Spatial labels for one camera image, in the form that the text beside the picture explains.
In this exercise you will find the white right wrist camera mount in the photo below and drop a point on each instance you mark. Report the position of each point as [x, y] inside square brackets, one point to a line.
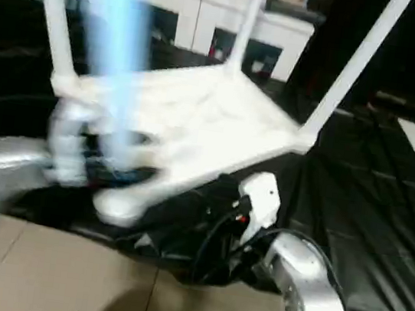
[262, 198]

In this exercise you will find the black handheld device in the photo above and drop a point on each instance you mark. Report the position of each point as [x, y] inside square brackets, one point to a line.
[294, 9]

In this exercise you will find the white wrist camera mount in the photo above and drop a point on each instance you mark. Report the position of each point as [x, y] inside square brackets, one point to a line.
[262, 198]
[70, 144]

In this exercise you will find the black work mat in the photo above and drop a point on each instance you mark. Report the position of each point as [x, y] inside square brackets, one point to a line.
[371, 202]

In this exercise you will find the white low cabinet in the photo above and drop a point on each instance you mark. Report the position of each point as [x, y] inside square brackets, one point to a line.
[205, 4]

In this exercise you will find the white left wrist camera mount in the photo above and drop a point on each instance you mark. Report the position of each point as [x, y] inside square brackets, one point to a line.
[70, 144]

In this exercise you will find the white plastic table top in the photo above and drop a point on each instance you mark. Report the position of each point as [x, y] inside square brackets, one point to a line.
[197, 115]

